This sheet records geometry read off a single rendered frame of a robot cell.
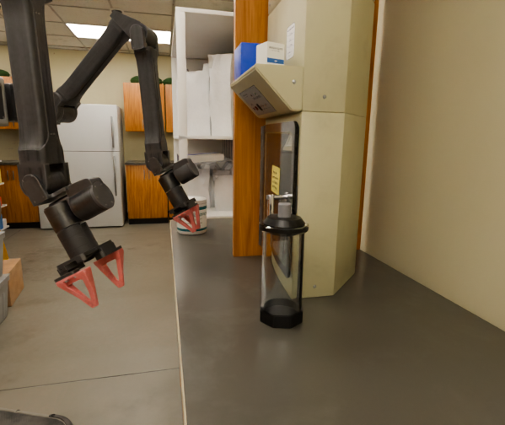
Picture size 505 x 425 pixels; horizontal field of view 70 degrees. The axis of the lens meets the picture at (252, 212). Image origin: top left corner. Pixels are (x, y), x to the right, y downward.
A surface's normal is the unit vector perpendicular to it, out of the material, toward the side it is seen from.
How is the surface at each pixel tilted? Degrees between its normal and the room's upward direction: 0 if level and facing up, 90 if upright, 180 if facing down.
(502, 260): 90
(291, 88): 90
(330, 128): 90
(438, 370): 0
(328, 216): 90
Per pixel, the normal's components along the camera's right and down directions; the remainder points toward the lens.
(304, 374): 0.02, -0.98
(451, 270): -0.97, 0.03
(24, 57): -0.11, 0.19
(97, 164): 0.23, 0.19
